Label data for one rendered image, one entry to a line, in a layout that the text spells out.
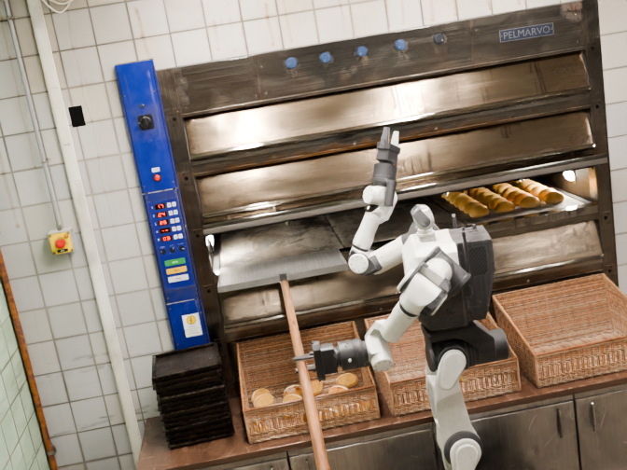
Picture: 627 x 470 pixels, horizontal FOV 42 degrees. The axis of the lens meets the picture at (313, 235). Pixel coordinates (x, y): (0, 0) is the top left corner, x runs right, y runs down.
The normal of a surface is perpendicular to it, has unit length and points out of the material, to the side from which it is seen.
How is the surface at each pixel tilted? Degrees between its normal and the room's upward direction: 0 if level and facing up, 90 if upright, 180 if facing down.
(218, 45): 90
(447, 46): 90
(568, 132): 70
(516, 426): 90
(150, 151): 90
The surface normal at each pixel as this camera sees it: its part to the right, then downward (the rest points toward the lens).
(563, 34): 0.11, 0.22
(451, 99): 0.07, -0.14
